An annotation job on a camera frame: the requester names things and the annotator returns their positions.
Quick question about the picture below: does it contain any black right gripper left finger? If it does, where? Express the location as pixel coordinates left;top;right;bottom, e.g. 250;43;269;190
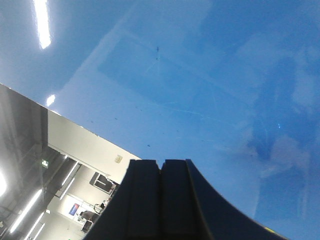
84;159;161;240

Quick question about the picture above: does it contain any blue door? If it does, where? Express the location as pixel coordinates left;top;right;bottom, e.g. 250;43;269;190
0;0;320;240

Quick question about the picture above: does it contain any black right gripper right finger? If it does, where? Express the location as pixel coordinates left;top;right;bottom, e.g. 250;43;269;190
161;159;284;240

